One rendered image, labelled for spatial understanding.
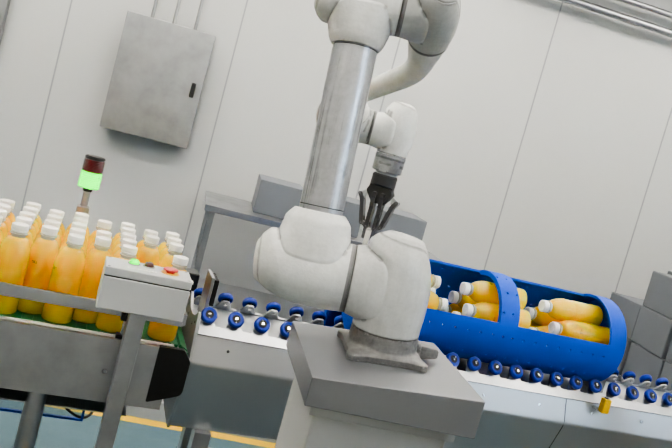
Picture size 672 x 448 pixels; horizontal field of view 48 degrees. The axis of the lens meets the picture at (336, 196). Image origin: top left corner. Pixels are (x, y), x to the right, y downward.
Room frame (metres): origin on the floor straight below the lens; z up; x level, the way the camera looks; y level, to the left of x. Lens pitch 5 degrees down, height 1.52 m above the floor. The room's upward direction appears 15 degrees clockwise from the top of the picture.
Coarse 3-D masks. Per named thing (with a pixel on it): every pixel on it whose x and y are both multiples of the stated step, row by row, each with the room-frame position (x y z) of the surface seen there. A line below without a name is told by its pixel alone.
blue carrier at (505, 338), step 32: (448, 288) 2.44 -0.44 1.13; (512, 288) 2.27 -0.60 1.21; (544, 288) 2.47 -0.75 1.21; (448, 320) 2.15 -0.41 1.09; (480, 320) 2.18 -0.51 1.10; (512, 320) 2.22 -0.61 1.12; (608, 320) 2.44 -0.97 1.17; (448, 352) 2.22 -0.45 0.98; (480, 352) 2.22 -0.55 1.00; (512, 352) 2.24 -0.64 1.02; (544, 352) 2.26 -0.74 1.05; (576, 352) 2.29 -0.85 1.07; (608, 352) 2.32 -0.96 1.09
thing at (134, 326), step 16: (128, 320) 1.71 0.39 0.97; (144, 320) 1.72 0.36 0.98; (128, 336) 1.71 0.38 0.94; (128, 352) 1.72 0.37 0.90; (128, 368) 1.72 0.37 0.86; (112, 384) 1.71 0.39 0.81; (128, 384) 1.72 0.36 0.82; (112, 400) 1.71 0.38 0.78; (112, 416) 1.72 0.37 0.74; (112, 432) 1.72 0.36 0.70
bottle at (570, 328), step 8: (568, 320) 2.37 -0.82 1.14; (560, 328) 2.35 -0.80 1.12; (568, 328) 2.35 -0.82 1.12; (576, 328) 2.35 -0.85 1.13; (584, 328) 2.36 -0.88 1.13; (592, 328) 2.38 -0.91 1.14; (600, 328) 2.39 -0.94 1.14; (608, 328) 2.41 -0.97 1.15; (568, 336) 2.34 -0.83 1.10; (576, 336) 2.34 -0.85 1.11; (584, 336) 2.35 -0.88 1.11; (592, 336) 2.36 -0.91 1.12; (600, 336) 2.37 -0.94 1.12; (608, 336) 2.38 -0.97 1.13; (608, 344) 2.39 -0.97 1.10
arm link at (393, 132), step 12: (396, 108) 2.16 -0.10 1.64; (408, 108) 2.16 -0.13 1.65; (384, 120) 2.15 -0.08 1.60; (396, 120) 2.15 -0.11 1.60; (408, 120) 2.15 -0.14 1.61; (372, 132) 2.15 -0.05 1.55; (384, 132) 2.15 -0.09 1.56; (396, 132) 2.15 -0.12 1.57; (408, 132) 2.16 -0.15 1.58; (372, 144) 2.18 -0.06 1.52; (384, 144) 2.15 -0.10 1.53; (396, 144) 2.15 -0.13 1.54; (408, 144) 2.16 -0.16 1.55
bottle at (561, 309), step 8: (552, 304) 2.39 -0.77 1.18; (560, 304) 2.39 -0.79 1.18; (568, 304) 2.39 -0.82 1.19; (576, 304) 2.41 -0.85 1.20; (584, 304) 2.43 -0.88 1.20; (552, 312) 2.39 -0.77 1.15; (560, 312) 2.38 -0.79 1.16; (568, 312) 2.38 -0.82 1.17; (576, 312) 2.39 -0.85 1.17; (584, 312) 2.40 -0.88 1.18; (592, 312) 2.42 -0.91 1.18; (600, 312) 2.43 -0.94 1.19; (560, 320) 2.40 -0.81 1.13; (576, 320) 2.40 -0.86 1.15; (584, 320) 2.41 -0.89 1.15; (592, 320) 2.42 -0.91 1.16; (600, 320) 2.42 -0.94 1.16
